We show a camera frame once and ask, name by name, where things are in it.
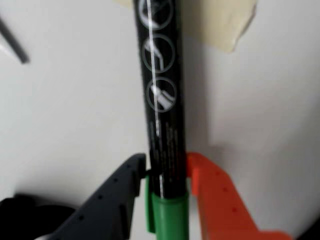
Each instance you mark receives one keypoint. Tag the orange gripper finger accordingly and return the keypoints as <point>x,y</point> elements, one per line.
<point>220,205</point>

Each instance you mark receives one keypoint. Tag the navy gripper finger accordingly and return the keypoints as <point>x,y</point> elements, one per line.
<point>105,205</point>

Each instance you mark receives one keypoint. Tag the green capped black marker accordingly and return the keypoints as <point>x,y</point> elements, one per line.
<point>162,112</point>

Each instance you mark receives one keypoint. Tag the wide beige masking tape strip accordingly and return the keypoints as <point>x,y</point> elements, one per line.
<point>220,22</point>

